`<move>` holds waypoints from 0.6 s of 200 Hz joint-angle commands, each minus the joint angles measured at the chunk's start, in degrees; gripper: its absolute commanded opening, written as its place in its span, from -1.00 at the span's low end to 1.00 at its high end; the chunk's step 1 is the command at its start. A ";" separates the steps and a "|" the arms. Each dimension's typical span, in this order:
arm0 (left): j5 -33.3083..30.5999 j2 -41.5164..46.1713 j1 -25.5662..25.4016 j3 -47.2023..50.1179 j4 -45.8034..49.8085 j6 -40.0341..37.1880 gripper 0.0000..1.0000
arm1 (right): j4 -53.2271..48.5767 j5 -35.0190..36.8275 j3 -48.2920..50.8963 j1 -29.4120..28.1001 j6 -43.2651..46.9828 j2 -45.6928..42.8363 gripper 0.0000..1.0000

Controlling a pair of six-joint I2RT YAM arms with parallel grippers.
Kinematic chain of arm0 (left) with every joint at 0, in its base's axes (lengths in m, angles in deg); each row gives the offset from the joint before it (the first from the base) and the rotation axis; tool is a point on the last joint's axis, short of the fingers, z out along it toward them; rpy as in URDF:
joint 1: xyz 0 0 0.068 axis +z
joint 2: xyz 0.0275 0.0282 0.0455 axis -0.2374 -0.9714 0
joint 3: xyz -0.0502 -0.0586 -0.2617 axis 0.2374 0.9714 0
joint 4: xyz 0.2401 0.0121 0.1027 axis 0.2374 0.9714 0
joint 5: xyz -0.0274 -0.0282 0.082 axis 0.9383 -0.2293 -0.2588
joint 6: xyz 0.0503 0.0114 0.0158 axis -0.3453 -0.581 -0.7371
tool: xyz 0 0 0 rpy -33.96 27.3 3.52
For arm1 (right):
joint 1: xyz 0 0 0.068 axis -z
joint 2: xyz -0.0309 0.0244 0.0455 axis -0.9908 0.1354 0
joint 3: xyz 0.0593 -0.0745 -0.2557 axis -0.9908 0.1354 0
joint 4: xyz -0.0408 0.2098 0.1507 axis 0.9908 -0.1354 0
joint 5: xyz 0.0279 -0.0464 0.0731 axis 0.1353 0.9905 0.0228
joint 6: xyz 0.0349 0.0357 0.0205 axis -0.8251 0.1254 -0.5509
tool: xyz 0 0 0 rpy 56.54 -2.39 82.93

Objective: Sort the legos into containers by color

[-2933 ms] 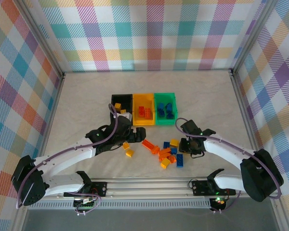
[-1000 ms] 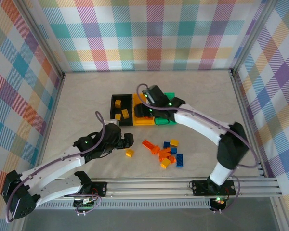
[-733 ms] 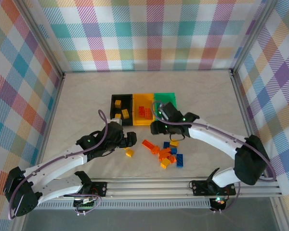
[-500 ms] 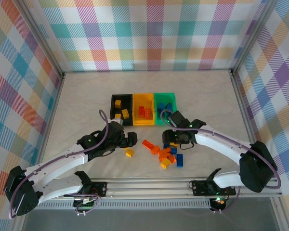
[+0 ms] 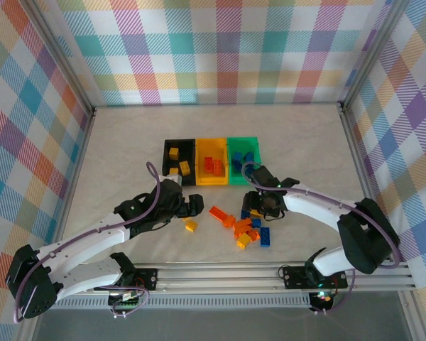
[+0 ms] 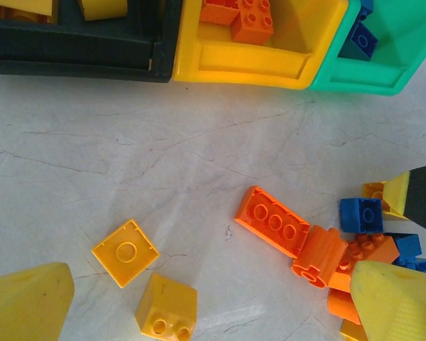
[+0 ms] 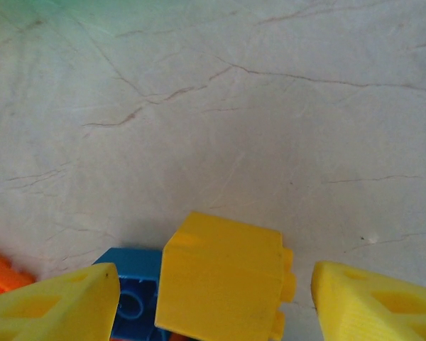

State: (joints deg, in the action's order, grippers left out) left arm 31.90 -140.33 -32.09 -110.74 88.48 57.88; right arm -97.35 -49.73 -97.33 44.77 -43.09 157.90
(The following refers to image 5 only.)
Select grey slotted cable duct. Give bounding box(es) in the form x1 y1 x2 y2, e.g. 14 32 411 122
55 297 312 309

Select aluminium frame post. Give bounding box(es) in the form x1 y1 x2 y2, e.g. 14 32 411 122
27 0 97 117
339 0 413 111

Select green terminal circuit board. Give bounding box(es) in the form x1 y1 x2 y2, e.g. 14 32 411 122
107 291 145 310

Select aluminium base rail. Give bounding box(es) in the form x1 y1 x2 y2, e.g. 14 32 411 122
23 263 417 296

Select black plastic container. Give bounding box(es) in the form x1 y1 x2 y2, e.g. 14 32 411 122
162 138 197 186

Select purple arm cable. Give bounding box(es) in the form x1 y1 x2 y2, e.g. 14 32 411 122
13 161 163 324
241 161 401 315

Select yellow plastic container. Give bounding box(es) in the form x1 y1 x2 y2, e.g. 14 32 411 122
195 137 230 186

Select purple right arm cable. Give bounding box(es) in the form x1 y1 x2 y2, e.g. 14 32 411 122
241 161 401 315

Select aluminium side rail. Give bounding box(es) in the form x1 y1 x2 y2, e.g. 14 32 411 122
339 104 386 209
48 106 97 267

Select green plastic container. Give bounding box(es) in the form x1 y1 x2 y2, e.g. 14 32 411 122
226 136 261 186

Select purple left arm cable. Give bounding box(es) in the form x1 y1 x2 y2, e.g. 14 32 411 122
13 161 163 324

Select long orange lego brick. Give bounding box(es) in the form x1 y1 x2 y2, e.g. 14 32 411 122
208 205 229 223

